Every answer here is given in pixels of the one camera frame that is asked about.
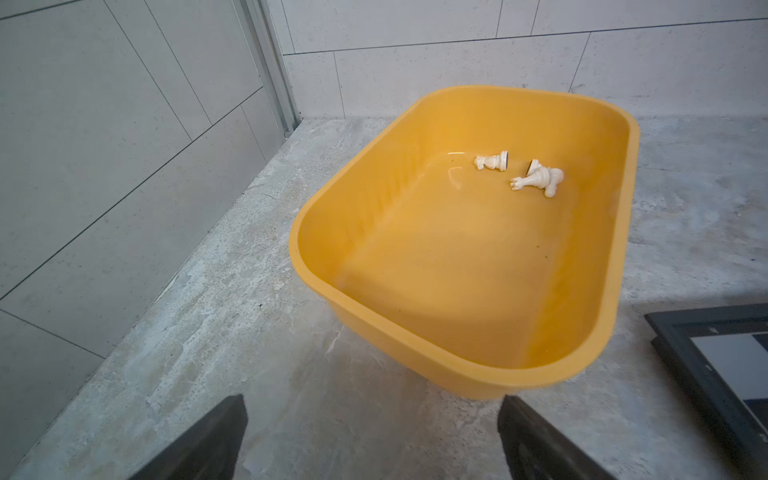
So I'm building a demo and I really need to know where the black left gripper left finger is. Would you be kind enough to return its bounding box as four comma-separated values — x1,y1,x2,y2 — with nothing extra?
130,394,248,480

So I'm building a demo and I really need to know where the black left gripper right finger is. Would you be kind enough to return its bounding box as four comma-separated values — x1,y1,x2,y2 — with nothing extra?
497,396,615,480

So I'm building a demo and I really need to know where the white chess piece in tub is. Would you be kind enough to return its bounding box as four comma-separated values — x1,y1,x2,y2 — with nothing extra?
473,151,509,172

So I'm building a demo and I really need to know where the black white chessboard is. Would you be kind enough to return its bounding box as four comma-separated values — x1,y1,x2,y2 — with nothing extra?
644,303,767,479

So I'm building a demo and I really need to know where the yellow plastic tub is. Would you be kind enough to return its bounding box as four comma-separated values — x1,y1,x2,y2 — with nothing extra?
289,85,641,399

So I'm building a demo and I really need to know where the white knight in tub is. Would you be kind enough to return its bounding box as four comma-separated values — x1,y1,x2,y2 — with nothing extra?
510,159,565,198

